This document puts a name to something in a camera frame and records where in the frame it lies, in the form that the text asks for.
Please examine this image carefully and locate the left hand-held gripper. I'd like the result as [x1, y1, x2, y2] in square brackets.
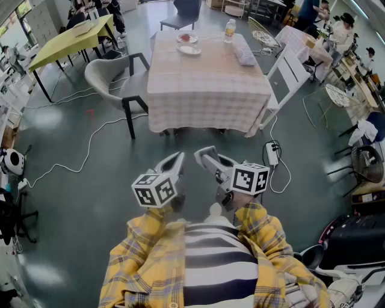
[131, 152, 186, 212]

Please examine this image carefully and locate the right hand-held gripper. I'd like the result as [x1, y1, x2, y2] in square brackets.
[194, 146, 270, 211]

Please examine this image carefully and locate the person's right forearm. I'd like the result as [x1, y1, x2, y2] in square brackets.
[233, 197, 331, 308]

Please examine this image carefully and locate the person's left forearm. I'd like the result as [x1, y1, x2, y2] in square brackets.
[99, 206, 186, 308]

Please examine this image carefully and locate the small white plate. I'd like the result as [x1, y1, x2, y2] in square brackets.
[176, 32, 199, 44]

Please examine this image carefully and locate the white power strip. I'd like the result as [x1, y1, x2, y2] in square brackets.
[265, 142, 280, 166]

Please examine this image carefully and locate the table with checked tablecloth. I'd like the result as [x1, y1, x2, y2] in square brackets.
[146, 29, 273, 138]

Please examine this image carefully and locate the person's striped shirt torso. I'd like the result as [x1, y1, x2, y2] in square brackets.
[168, 215, 301, 308]

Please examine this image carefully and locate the purple wet wipes packet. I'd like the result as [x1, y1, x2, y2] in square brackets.
[233, 42, 258, 67]

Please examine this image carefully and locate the grey armchair with black legs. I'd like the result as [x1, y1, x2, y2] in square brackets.
[84, 52, 151, 140]

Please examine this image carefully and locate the black square bin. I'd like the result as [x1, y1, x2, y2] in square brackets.
[102, 49, 123, 61]

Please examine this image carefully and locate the white slatted chair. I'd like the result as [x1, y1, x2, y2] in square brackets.
[259, 45, 311, 131]

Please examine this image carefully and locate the plastic bottle with yellow label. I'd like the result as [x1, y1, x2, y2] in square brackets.
[223, 19, 237, 44]

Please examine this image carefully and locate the dark grey dining chair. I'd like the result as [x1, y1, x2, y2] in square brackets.
[159, 0, 203, 31]

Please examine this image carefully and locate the small table with checked cloth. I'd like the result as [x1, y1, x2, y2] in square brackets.
[275, 25, 334, 82]

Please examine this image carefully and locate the round white side table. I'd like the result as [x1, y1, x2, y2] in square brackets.
[224, 0, 251, 19]

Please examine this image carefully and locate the white cloth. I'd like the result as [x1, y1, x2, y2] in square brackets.
[348, 119, 378, 147]

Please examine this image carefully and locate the white and black round device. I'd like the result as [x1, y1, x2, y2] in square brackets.
[0, 147, 28, 177]

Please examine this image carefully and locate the yellow-green table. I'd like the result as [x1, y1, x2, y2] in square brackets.
[28, 14, 120, 103]

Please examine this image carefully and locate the pale wooden tissue box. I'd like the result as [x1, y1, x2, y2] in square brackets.
[73, 21, 96, 37]

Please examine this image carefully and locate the brown cardboard box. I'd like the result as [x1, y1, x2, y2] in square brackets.
[351, 180, 385, 208]

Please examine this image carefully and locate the wooden counter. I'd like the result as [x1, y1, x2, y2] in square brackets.
[329, 55, 385, 124]

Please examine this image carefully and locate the black hard case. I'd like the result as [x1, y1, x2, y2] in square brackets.
[318, 214, 385, 270]

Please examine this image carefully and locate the dark blue chair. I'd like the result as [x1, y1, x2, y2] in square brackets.
[338, 111, 385, 145]

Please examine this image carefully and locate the black office chair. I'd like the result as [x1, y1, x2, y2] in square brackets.
[0, 188, 39, 246]

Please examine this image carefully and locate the grey locker cabinet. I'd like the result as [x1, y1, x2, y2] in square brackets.
[25, 0, 60, 46]

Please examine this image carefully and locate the white power strip cable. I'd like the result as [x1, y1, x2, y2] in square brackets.
[269, 114, 292, 194]

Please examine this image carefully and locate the long white floor cable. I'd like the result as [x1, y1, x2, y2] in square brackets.
[26, 113, 149, 189]

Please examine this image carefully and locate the black wire basket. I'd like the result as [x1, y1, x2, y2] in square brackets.
[115, 38, 129, 57]

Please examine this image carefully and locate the gold wire chair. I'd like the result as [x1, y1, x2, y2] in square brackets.
[247, 16, 282, 57]
[303, 83, 362, 129]

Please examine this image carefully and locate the black wire chair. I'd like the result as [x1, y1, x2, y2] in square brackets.
[326, 145, 385, 198]

